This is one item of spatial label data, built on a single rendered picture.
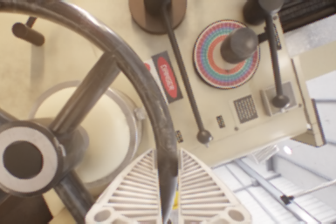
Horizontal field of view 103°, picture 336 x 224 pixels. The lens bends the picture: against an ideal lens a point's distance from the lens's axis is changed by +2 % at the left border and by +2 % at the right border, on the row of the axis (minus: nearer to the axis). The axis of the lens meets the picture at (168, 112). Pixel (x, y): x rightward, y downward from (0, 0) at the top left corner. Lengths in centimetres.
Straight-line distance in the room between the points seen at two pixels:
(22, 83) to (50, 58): 10
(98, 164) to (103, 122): 8
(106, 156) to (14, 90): 35
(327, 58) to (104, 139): 162
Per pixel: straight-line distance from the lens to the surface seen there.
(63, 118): 20
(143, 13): 42
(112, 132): 28
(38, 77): 51
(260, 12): 44
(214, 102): 39
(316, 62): 158
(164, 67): 38
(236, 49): 33
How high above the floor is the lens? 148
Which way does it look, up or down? 1 degrees down
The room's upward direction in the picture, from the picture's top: 70 degrees clockwise
